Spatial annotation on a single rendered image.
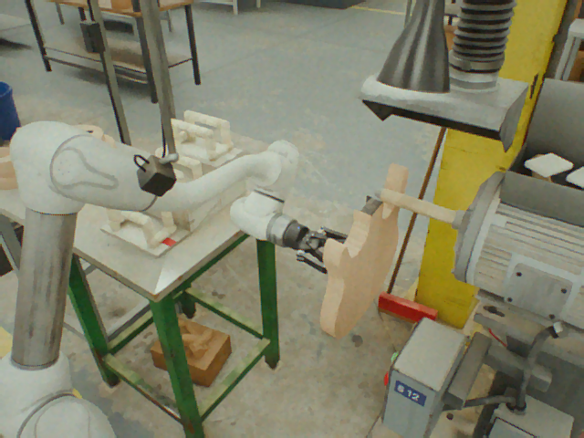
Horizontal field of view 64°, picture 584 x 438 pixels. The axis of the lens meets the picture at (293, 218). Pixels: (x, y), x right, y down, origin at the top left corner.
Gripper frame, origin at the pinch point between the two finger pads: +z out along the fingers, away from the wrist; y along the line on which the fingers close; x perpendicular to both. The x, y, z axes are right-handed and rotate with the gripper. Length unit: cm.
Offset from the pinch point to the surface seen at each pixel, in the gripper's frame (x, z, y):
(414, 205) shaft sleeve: 19.8, 12.0, -6.4
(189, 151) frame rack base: 2, -75, -14
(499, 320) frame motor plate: 7.5, 37.6, 5.2
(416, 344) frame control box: 9.3, 25.8, 20.8
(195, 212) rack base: -6, -58, 2
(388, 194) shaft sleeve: 20.0, 5.1, -6.7
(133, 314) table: -83, -109, 15
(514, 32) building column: 28, 6, -97
